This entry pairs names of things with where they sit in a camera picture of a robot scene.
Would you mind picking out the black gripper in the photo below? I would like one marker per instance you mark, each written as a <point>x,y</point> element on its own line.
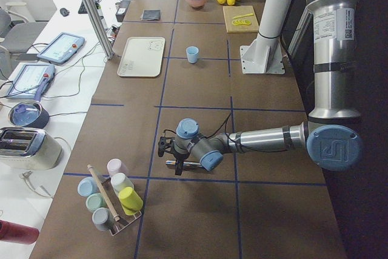
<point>178,156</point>

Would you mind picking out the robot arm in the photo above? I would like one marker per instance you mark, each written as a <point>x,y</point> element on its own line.
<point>326,135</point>

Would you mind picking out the yellow-green upturned cup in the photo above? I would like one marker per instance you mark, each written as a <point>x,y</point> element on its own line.
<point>130,201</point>

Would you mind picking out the white upturned cup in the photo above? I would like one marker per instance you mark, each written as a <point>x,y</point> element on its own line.
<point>120,181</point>

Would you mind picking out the pale pink upturned cup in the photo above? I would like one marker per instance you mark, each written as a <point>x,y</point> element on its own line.
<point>115,166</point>

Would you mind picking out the mint green upturned cup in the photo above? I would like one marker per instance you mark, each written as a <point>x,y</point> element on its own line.
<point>94,202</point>

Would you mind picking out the grey-green upturned cup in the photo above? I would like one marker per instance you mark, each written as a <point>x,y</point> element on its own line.
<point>103,219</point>

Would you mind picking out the light blue upturned cup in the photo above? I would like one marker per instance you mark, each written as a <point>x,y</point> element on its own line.
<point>87,186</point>

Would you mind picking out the light blue plastic cup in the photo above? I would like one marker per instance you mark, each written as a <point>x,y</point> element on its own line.
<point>192,53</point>

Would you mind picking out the cream bear serving tray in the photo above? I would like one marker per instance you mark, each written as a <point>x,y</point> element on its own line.
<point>142,57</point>

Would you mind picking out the grey folded cloth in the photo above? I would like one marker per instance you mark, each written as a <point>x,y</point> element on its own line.
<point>151,15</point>

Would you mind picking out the lemon slices row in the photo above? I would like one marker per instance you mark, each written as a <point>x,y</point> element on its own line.
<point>237,22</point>

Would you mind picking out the white toaster appliance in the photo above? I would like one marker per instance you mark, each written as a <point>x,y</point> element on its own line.
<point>29,148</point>

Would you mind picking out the bamboo cutting board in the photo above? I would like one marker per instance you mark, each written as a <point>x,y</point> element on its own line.
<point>231,11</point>

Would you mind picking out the blue saucepan with lid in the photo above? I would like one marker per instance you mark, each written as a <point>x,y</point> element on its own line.
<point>29,114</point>

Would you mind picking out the upper teach pendant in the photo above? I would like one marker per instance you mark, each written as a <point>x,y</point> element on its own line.
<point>61,49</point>

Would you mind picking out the teach pendant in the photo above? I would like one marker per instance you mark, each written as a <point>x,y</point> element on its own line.
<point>31,77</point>
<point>61,49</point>

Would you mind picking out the lower teach pendant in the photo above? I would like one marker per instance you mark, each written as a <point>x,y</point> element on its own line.
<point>31,77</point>

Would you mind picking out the yellow plastic knife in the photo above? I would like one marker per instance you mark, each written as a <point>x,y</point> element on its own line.
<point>243,16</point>

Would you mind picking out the red bottle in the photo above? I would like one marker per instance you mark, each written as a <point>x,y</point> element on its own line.
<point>17,233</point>

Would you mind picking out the black computer mouse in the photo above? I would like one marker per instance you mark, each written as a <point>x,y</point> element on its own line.
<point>64,12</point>

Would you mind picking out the white wire cup rack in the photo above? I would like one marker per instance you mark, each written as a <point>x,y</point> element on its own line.
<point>125,220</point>

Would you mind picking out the wooden rack handle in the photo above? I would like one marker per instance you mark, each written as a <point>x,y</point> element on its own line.
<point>99,180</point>

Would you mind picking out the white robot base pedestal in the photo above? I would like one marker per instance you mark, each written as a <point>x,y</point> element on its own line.
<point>264,55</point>

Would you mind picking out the aluminium frame post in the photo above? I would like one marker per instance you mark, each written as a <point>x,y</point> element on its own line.
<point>99,28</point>

